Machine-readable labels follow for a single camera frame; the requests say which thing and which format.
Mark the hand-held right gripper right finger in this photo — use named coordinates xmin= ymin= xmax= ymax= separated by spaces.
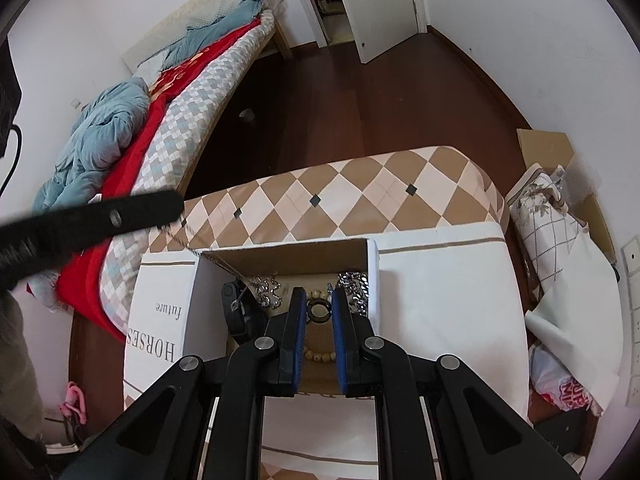
xmin=331 ymin=287 xmax=577 ymax=480

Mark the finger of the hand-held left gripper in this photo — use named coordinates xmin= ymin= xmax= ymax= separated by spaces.
xmin=0 ymin=189 xmax=184 ymax=291

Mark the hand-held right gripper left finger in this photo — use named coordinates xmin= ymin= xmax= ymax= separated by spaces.
xmin=60 ymin=287 xmax=309 ymax=480

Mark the wooden bead bracelet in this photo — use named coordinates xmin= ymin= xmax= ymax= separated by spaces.
xmin=302 ymin=284 xmax=337 ymax=365

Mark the black ring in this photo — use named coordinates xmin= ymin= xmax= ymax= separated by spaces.
xmin=306 ymin=299 xmax=333 ymax=324

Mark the chunky silver chain bracelet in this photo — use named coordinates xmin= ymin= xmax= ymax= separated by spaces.
xmin=336 ymin=269 xmax=372 ymax=317

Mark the silver link chain necklace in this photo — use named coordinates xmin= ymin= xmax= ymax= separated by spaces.
xmin=249 ymin=274 xmax=284 ymax=314

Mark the black angular bangle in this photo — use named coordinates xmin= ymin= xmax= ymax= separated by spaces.
xmin=221 ymin=281 xmax=271 ymax=341

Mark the white cardboard box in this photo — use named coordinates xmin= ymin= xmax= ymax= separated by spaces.
xmin=181 ymin=238 xmax=383 ymax=398

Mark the bed with red sheet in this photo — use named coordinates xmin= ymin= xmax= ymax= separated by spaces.
xmin=27 ymin=22 xmax=261 ymax=344

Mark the blue quilt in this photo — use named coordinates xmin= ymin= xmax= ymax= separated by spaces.
xmin=32 ymin=0 xmax=266 ymax=214

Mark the table with checkered cloth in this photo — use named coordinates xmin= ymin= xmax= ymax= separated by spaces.
xmin=122 ymin=146 xmax=532 ymax=480

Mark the grey-brown garment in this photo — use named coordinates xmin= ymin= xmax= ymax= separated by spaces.
xmin=0 ymin=290 xmax=47 ymax=442

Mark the grey checked bedsheet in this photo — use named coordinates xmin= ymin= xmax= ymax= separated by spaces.
xmin=100 ymin=10 xmax=276 ymax=334

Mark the pink sandal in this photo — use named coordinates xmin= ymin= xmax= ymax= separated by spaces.
xmin=60 ymin=381 xmax=89 ymax=424

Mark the red and white plastic bag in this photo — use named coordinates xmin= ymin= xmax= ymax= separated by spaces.
xmin=529 ymin=342 xmax=606 ymax=416

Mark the floral fabric bundle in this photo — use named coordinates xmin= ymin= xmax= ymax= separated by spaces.
xmin=507 ymin=164 xmax=601 ymax=306

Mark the white paper sheet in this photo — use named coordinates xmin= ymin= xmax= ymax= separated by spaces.
xmin=522 ymin=230 xmax=626 ymax=414

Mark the pale quilted pillow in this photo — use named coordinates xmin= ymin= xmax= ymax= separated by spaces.
xmin=187 ymin=0 xmax=264 ymax=31

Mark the flattened brown cardboard box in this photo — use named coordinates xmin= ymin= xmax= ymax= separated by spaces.
xmin=515 ymin=128 xmax=619 ymax=264

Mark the white door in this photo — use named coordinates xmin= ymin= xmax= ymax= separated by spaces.
xmin=327 ymin=0 xmax=429 ymax=65

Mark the black device with cable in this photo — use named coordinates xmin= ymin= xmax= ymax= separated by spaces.
xmin=0 ymin=35 xmax=25 ymax=196

